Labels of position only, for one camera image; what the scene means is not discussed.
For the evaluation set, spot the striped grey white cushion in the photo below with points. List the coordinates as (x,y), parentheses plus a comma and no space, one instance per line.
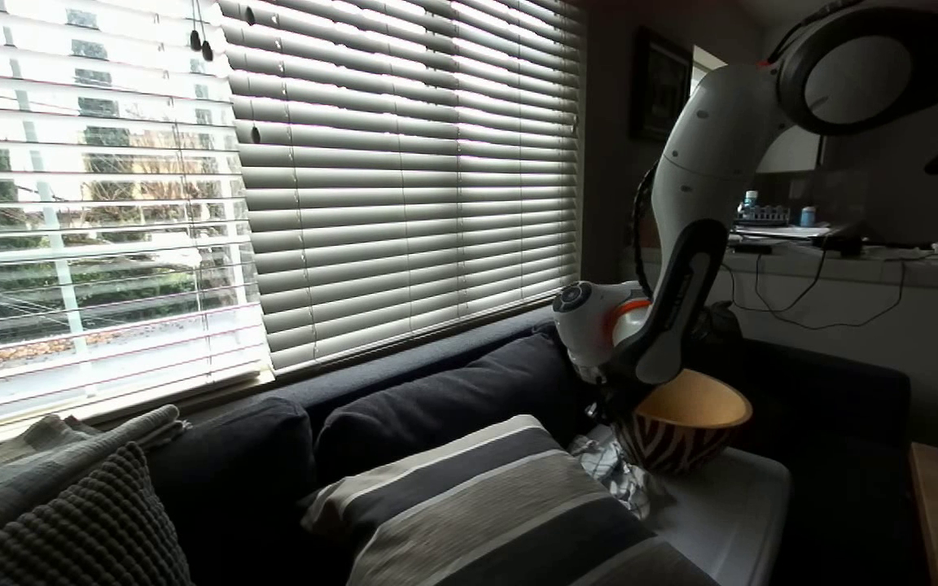
(499,507)

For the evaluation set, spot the white window blinds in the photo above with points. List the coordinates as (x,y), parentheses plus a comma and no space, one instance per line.
(207,192)

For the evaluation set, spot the grey plastic bin lid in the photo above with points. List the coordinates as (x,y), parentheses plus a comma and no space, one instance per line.
(728,515)

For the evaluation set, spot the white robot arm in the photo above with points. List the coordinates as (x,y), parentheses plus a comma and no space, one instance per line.
(842,70)

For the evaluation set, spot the white counter desk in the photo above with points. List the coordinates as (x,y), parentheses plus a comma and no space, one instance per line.
(877,306)

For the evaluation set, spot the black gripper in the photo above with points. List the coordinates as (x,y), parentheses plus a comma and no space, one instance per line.
(625,382)

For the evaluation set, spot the dark knitted cushion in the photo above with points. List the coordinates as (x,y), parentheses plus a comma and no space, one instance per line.
(107,530)

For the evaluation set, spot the wooden zebra-pattern bowl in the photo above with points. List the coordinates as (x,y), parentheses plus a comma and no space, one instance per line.
(685,421)

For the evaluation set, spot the crumpled silver foil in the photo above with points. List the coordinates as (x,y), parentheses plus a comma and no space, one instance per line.
(605,457)

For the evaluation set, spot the dark blue sofa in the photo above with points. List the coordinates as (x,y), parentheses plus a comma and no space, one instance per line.
(231,482)

